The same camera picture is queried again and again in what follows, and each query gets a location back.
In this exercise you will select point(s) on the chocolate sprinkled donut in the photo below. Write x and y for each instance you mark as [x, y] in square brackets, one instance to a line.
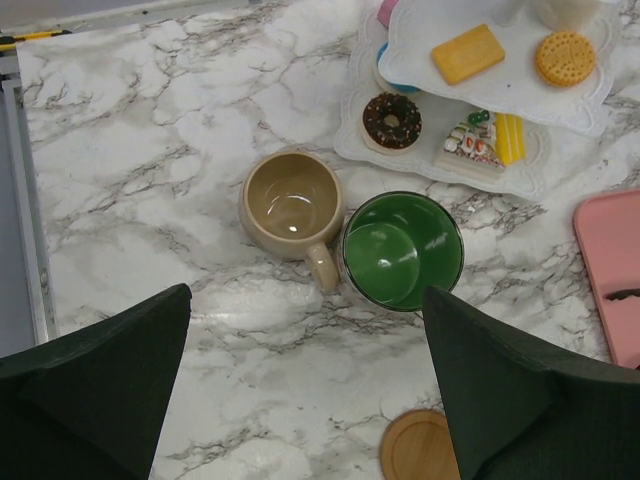
[391, 124]

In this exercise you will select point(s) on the yellow layered cake slice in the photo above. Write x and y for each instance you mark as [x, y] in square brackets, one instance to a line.
[510, 143]

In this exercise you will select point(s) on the sprinkled white cake slice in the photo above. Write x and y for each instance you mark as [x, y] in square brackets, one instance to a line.
[470, 149]

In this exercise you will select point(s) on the green-inside ceramic mug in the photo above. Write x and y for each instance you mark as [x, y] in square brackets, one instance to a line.
[397, 244]

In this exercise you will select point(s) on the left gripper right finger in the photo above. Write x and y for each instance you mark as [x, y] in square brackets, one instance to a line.
[519, 407]

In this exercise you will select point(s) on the black steel tongs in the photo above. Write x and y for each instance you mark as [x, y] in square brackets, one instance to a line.
[622, 294]

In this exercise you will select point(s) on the square yellow biscuit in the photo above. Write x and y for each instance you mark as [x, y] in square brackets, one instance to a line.
[467, 55]

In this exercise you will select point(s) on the beige ceramic mug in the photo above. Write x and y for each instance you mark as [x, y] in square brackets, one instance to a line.
[292, 206]

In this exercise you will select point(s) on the wooden coaster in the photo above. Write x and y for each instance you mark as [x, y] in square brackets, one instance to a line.
[417, 445]

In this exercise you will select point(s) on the white three-tier cake stand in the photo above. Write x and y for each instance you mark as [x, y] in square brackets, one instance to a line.
[557, 122]

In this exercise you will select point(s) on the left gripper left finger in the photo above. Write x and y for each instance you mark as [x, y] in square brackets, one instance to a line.
[91, 404]

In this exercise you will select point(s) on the yellow utility knife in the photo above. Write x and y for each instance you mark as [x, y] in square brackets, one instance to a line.
[7, 40]

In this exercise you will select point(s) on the pink serving tray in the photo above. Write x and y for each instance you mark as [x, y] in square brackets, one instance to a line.
[607, 230]

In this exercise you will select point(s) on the orange round cookie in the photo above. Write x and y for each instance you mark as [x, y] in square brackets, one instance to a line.
[565, 59]

